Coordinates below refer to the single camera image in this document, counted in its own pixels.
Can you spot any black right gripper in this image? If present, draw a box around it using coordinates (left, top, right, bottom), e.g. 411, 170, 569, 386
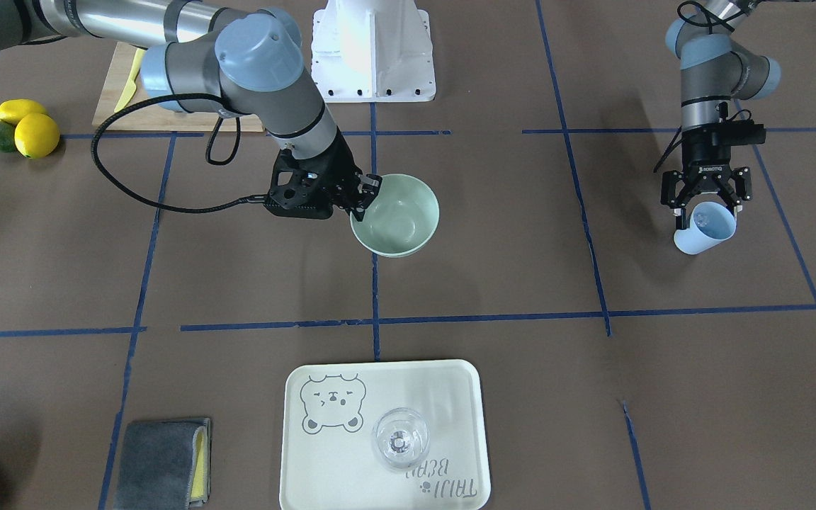
266, 135, 383, 222

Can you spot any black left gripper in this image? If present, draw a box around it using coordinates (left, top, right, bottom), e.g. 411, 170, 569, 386
661, 122, 754, 230

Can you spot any light blue cup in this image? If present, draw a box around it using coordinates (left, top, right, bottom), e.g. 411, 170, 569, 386
673, 201, 737, 255

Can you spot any green bowl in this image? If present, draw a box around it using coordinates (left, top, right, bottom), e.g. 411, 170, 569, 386
350, 174, 440, 258

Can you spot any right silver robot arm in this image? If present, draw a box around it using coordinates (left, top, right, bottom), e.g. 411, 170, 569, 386
0, 1, 382, 222

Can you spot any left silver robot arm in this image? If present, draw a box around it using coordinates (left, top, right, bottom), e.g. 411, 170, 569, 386
660, 1, 781, 230

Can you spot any wooden cutting board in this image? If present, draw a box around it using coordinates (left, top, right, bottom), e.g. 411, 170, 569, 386
91, 41, 266, 133

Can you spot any cream bear tray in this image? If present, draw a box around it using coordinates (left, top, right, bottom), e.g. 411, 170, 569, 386
279, 359, 492, 509

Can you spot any clear wine glass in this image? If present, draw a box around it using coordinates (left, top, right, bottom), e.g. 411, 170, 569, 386
373, 407, 430, 471

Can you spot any yellow plastic knife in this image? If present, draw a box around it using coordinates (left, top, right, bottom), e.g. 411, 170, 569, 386
113, 48, 146, 113

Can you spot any yellow lemon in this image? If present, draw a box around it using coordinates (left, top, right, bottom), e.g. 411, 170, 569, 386
14, 113, 61, 159
0, 98, 48, 127

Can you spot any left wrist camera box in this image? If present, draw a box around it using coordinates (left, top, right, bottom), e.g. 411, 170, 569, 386
711, 120, 767, 147

